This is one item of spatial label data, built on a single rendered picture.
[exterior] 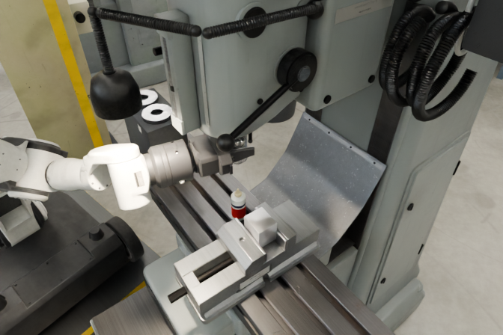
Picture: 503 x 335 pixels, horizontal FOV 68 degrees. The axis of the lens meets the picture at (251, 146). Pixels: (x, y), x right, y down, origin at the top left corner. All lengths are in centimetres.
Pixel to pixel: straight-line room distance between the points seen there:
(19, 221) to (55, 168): 64
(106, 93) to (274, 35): 26
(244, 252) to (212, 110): 36
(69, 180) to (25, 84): 165
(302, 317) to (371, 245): 46
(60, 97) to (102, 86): 199
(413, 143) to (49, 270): 125
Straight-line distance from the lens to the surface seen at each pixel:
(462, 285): 228
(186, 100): 65
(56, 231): 167
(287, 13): 50
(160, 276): 111
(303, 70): 62
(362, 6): 70
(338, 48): 69
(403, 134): 98
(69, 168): 86
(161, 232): 226
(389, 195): 112
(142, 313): 117
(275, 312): 94
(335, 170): 111
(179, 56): 60
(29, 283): 154
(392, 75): 69
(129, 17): 50
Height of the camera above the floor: 175
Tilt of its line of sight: 40 degrees down
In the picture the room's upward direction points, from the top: straight up
